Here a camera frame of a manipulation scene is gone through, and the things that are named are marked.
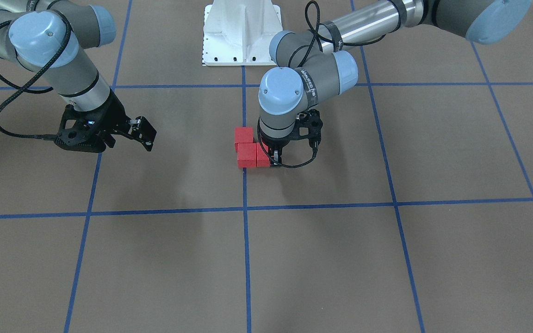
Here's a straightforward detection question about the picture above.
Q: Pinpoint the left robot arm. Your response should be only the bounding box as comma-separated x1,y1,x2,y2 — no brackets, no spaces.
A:
257,0,531,167

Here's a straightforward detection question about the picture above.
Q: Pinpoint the brown paper table mat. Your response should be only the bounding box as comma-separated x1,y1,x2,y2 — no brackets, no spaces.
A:
0,0,533,333

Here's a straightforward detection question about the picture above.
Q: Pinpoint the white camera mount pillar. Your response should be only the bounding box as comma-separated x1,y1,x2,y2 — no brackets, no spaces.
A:
202,0,283,66

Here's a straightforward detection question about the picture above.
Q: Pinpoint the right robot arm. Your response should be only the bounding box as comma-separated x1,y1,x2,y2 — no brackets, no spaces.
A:
0,0,156,153

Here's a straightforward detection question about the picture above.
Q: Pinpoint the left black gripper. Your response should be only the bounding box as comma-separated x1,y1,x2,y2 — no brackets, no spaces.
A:
259,131,290,168

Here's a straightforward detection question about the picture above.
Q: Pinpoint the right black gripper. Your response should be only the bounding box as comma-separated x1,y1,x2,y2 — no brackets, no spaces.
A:
55,90,157,153

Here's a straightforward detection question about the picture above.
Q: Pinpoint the red block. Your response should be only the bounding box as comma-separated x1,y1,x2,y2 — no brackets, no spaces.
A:
234,127,254,152
237,142,257,168
255,142,271,168

